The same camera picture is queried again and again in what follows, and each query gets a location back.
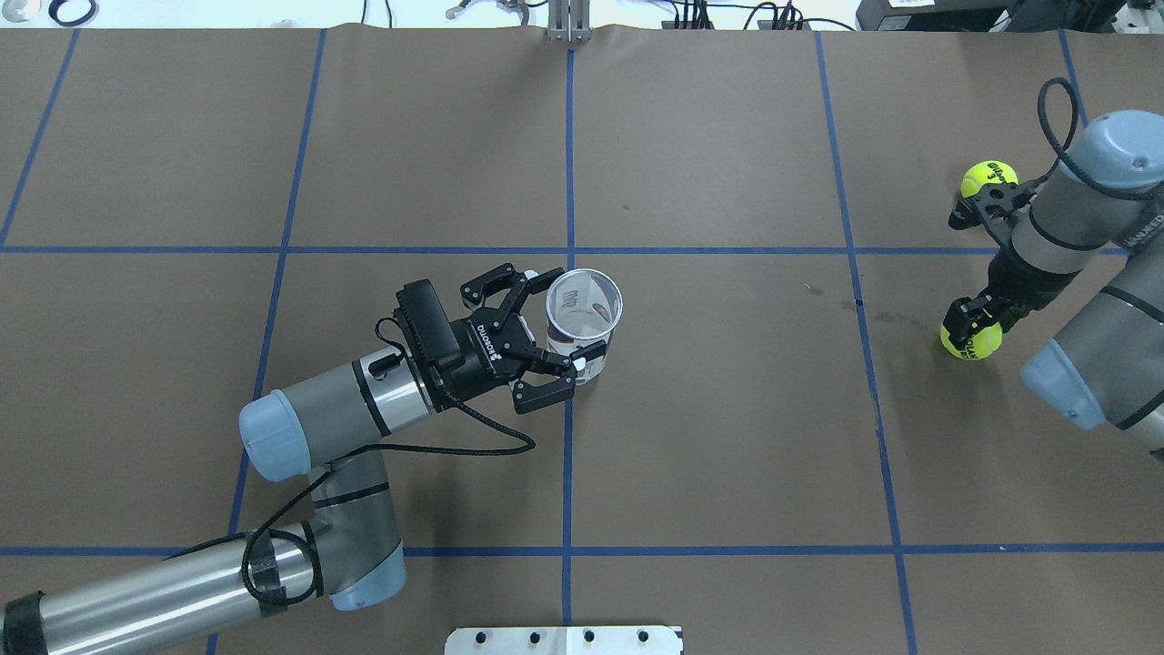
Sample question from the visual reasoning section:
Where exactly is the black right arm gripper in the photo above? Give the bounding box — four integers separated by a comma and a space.
942, 250, 1079, 347

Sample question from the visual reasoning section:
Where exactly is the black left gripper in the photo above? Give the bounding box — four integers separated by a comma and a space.
437, 264, 608, 415

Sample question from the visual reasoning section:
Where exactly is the Roland Garros yellow tennis ball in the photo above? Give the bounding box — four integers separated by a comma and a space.
939, 323, 1005, 361

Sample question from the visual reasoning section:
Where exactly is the white blue tennis ball can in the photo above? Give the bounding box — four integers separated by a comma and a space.
546, 268, 625, 357

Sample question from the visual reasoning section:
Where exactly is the Wilson yellow tennis ball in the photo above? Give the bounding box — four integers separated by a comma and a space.
958, 161, 1021, 198

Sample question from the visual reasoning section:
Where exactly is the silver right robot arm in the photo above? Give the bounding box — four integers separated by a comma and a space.
469, 107, 1138, 477

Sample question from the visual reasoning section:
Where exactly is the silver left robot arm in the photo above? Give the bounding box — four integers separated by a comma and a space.
3, 309, 608, 654

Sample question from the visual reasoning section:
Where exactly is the brown paper table cover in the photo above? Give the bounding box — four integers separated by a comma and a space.
3, 24, 1161, 654

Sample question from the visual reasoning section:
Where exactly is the black box with label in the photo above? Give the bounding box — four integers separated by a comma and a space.
856, 1, 1008, 33

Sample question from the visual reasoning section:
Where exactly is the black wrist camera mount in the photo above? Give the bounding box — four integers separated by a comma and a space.
392, 279, 464, 372

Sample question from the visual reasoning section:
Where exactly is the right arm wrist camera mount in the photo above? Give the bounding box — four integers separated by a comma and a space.
947, 181, 1039, 248

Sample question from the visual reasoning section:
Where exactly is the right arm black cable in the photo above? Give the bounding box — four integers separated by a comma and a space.
1037, 77, 1164, 202

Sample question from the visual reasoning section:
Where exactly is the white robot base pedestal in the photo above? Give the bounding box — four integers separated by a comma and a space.
443, 625, 684, 654

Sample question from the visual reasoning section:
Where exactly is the aluminium frame post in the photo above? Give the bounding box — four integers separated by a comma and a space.
547, 0, 592, 45

